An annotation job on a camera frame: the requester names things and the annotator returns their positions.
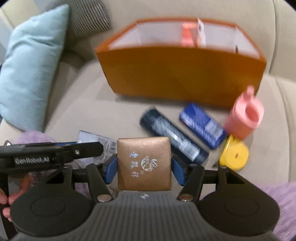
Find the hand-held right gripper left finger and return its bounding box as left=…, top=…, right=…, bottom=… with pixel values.
left=44, top=154, right=118, bottom=202

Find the light blue pillow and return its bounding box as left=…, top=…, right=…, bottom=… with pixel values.
left=0, top=4, right=71, bottom=132

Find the person's left hand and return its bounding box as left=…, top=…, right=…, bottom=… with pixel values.
left=0, top=177, right=32, bottom=223

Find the pink pump bottle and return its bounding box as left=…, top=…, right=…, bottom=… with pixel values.
left=181, top=22, right=199, bottom=48

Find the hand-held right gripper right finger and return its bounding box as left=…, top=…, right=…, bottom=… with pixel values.
left=171, top=156, right=245, bottom=202

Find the purple fluffy blanket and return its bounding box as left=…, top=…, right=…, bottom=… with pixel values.
left=14, top=130, right=296, bottom=241

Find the yellow tape measure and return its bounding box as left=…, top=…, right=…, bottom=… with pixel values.
left=218, top=135, right=250, bottom=171

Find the blue rectangular box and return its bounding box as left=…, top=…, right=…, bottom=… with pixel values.
left=179, top=103, right=227, bottom=149

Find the houndstooth pillow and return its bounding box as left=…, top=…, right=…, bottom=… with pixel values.
left=46, top=0, right=111, bottom=44

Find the pink cup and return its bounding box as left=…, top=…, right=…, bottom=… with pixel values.
left=222, top=85, right=265, bottom=141

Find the clear plastic case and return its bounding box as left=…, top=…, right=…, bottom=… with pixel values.
left=77, top=130, right=117, bottom=166

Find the beige fabric sofa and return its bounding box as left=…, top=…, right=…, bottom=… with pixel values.
left=0, top=0, right=296, bottom=241

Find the orange cardboard box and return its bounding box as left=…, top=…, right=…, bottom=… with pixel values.
left=95, top=17, right=267, bottom=109

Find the white paper packet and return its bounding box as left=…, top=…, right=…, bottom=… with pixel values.
left=196, top=17, right=207, bottom=49

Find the brown gift box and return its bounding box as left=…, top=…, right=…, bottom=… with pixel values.
left=116, top=136, right=172, bottom=191

